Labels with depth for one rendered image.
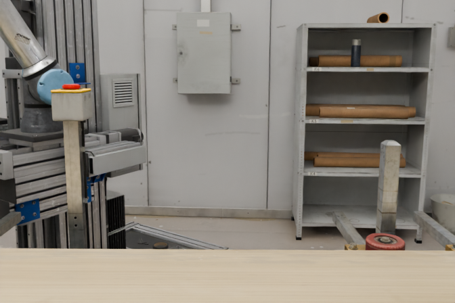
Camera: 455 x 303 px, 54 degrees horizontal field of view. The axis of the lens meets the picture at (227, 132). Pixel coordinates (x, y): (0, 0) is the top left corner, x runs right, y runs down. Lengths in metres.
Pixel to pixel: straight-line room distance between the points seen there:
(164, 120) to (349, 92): 1.49
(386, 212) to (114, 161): 1.01
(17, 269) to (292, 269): 0.51
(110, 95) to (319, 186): 2.17
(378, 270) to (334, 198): 2.88
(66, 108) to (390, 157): 0.74
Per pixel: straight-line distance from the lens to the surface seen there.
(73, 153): 1.08
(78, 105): 1.04
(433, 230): 1.39
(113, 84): 2.03
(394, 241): 1.04
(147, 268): 0.88
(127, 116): 2.11
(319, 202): 3.76
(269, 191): 3.71
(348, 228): 1.30
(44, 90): 1.52
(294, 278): 0.84
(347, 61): 3.41
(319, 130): 3.62
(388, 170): 1.10
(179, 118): 3.63
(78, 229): 1.13
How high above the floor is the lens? 1.28
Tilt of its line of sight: 9 degrees down
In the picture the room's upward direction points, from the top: straight up
